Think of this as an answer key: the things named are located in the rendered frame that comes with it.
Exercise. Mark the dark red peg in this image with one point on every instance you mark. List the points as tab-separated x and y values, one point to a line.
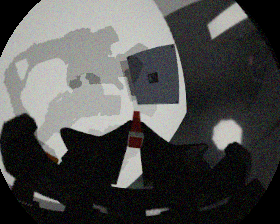
135	136

